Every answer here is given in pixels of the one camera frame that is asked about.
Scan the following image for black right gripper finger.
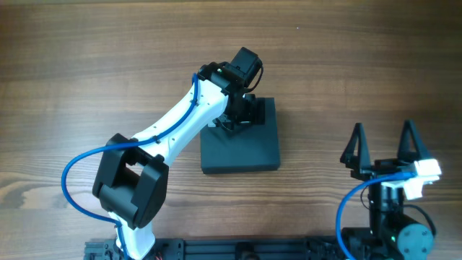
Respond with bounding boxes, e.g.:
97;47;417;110
340;123;371;173
397;120;430;163

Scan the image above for black box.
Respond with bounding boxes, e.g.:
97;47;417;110
200;97;281;175

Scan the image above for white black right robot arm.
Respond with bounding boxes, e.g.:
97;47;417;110
335;120;442;259

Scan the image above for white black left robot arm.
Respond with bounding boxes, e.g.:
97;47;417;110
92;47;263;259

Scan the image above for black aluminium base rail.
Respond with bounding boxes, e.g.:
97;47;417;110
83;235;347;260

